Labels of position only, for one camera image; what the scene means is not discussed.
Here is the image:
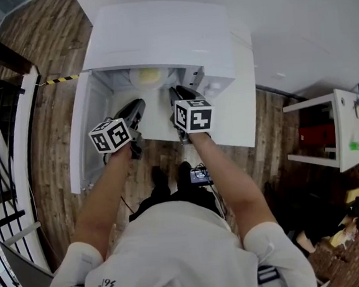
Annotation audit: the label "small white table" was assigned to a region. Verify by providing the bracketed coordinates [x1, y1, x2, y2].
[281, 86, 359, 177]

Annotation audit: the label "person's left black shoe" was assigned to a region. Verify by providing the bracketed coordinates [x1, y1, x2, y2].
[150, 164, 171, 191]

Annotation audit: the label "yellow black striped tape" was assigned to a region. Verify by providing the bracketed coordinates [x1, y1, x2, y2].
[44, 73, 80, 86]

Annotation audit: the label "person's black shoe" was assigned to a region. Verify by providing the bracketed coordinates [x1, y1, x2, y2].
[175, 161, 193, 185]
[150, 164, 171, 191]

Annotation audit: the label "person's white shirt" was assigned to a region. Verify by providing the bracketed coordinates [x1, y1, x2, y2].
[35, 189, 317, 287]

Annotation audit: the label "person's right black shoe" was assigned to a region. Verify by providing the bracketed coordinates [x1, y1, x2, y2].
[175, 161, 193, 185]

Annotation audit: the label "white plate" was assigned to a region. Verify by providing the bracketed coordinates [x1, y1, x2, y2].
[128, 65, 167, 93]

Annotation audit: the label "person's right forearm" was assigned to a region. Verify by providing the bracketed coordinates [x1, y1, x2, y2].
[189, 125, 280, 252]

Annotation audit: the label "small black screen device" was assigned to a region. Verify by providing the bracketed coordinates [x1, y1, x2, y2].
[189, 167, 215, 188]

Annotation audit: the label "white microwave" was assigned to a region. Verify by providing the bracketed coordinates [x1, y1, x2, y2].
[55, 0, 245, 195]

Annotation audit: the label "black cable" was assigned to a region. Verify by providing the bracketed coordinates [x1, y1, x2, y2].
[119, 193, 140, 215]

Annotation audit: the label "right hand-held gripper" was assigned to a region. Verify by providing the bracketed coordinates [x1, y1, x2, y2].
[169, 83, 216, 146]

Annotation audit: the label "red box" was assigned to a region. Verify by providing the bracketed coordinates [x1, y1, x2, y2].
[298, 123, 337, 148]

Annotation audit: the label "yellow box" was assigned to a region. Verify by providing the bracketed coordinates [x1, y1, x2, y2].
[344, 186, 359, 205]

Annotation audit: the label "grey top table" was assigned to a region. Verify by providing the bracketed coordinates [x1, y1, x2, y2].
[0, 221, 56, 287]

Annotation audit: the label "person's left forearm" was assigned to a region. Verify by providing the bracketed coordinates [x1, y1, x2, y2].
[64, 143, 143, 263]

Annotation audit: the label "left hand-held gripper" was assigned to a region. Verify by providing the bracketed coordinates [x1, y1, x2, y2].
[85, 98, 151, 164]

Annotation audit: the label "pale yellow shredded food pile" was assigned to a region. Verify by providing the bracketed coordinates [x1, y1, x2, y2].
[138, 68, 159, 85]

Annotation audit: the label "person's black trousers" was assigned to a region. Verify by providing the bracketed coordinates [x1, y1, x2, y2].
[126, 179, 221, 223]

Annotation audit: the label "blue handled tool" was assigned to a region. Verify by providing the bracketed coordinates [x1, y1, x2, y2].
[350, 83, 359, 120]

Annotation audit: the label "tangled cables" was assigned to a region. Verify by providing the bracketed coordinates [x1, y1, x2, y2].
[196, 160, 235, 230]

